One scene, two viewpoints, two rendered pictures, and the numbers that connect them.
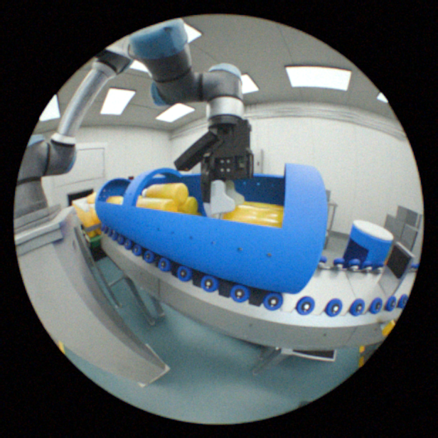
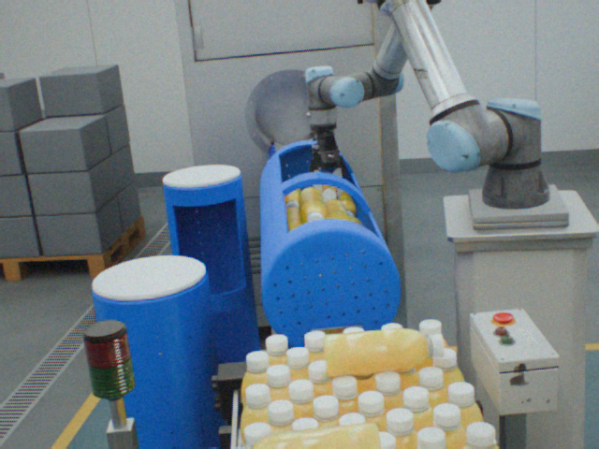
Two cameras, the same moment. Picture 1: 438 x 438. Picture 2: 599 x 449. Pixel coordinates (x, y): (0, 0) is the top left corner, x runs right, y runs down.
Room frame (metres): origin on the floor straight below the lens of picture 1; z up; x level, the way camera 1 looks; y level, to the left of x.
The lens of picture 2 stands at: (1.39, 2.00, 1.75)
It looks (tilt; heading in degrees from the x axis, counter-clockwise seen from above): 17 degrees down; 243
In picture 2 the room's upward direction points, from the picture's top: 5 degrees counter-clockwise
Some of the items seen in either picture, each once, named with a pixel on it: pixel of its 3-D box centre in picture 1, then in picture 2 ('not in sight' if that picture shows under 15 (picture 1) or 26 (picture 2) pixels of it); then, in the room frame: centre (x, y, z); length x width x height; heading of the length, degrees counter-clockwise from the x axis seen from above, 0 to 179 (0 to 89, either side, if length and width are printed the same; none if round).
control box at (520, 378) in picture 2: (70, 217); (511, 358); (0.48, 0.96, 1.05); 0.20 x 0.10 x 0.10; 64
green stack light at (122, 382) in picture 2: not in sight; (111, 373); (1.14, 0.84, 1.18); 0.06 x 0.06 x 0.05
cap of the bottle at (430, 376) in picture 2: not in sight; (430, 376); (0.66, 0.98, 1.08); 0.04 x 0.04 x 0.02
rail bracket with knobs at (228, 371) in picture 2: not in sight; (240, 393); (0.85, 0.60, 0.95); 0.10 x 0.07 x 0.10; 154
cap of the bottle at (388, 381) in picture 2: not in sight; (387, 381); (0.73, 0.95, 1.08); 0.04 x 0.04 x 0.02
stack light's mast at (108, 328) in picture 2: not in sight; (111, 377); (1.14, 0.84, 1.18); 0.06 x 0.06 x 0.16
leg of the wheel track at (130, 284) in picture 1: (140, 303); not in sight; (0.56, 0.62, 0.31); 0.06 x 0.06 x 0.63; 64
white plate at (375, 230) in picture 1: (373, 229); (201, 176); (0.34, -0.82, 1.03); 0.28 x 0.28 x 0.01
